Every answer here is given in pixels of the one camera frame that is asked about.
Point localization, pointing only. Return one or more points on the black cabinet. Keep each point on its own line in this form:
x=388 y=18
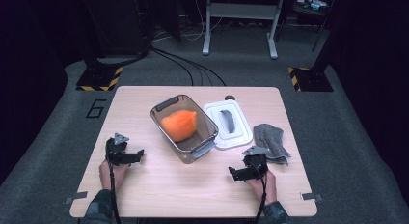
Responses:
x=119 y=21

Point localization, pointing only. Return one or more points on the dark shelf with clutter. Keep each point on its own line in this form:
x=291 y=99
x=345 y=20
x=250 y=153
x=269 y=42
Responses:
x=312 y=5

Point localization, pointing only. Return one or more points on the white metal desk frame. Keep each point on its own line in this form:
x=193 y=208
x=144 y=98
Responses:
x=241 y=11

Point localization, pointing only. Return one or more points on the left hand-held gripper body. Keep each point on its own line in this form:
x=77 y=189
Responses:
x=115 y=153

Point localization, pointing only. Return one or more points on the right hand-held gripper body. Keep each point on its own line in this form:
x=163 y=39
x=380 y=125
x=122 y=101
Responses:
x=257 y=162

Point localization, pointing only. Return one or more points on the grey cloth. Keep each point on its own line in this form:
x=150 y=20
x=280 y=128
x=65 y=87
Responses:
x=270 y=140

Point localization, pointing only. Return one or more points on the grey table bracket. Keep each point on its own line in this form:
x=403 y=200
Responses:
x=311 y=196
x=77 y=196

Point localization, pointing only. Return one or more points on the person's right hand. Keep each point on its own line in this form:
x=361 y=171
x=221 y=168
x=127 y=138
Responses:
x=268 y=188

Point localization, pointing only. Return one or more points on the grey transparent storage box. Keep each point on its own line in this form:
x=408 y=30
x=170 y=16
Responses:
x=202 y=146

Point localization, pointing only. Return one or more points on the orange mango-shaped fruit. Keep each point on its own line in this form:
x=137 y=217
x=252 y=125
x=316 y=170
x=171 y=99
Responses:
x=180 y=126

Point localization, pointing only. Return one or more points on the black yellow striped base plate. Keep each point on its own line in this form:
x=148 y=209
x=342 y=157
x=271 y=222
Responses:
x=312 y=80
x=99 y=79

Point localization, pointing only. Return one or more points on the person's left hand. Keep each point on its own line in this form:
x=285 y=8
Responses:
x=117 y=177

